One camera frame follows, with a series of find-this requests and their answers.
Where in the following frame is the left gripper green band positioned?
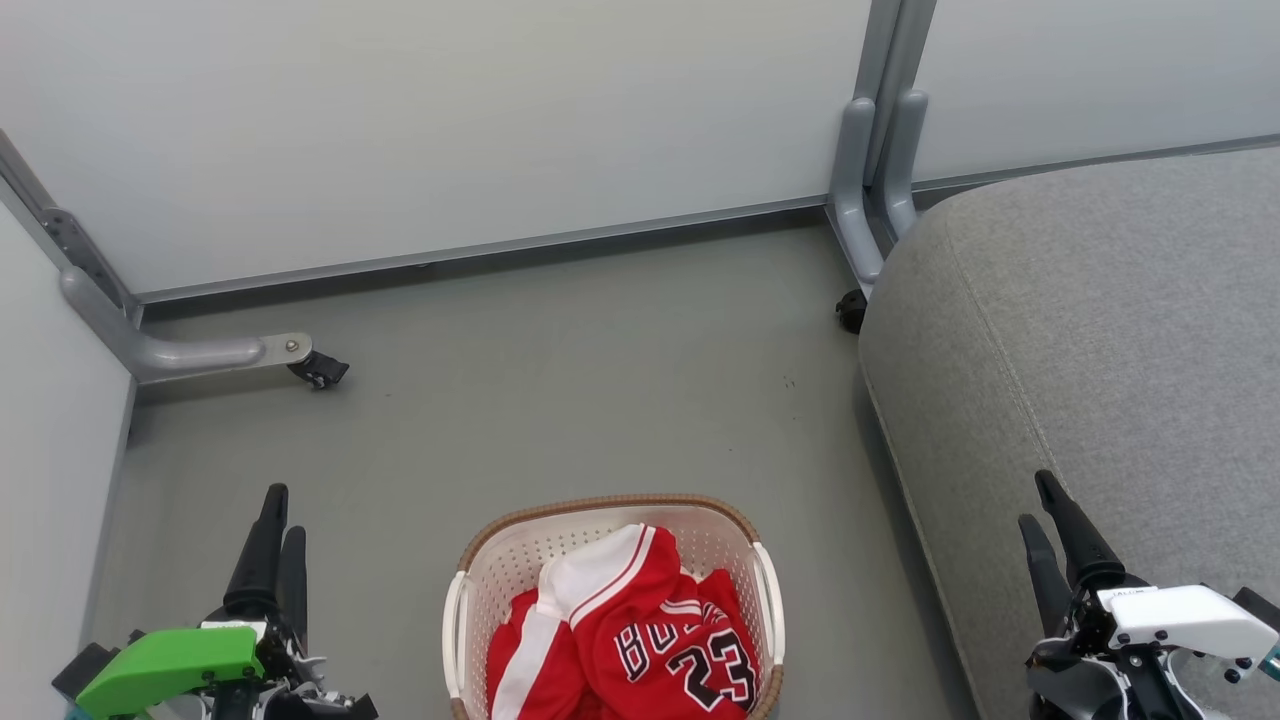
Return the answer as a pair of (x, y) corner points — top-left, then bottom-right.
(75, 484), (379, 720)

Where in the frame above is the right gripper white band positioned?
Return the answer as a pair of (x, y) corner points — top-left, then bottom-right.
(1017, 469), (1280, 720)

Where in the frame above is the red basketball jersey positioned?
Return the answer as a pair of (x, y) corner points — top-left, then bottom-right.
(486, 523), (762, 720)

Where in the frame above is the grey fabric sofa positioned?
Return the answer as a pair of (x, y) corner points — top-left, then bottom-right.
(857, 146), (1280, 720)

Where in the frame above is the white perforated laundry basket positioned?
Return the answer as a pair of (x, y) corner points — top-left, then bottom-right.
(441, 492), (787, 720)

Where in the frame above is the grey partition foot with bracket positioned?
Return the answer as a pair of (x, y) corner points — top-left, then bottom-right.
(0, 128), (315, 387)

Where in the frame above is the grey partition post with feet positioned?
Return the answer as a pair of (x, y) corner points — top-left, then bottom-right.
(826, 0), (938, 297)

